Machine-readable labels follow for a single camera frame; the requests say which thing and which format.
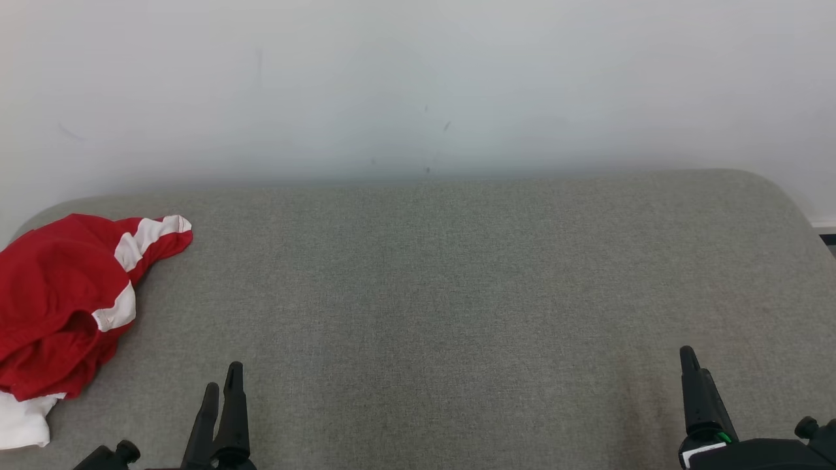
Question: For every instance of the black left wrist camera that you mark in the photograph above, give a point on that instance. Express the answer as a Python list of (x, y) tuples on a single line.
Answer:
[(108, 457)]

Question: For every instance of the grey fabric sofa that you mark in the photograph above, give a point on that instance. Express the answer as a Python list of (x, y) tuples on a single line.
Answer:
[(444, 313)]

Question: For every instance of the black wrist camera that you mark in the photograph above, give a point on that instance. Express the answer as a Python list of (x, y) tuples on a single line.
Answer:
[(824, 444), (108, 457)]

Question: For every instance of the red garment broad white bands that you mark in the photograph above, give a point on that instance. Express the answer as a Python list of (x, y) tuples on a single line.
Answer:
[(52, 287)]

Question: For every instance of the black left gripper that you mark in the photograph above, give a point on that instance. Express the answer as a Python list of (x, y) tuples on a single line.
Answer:
[(232, 467)]

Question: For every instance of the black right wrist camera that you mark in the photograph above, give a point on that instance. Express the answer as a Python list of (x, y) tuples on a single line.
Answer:
[(824, 444)]

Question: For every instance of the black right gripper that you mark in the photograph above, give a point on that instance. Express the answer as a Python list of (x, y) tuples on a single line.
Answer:
[(757, 457)]

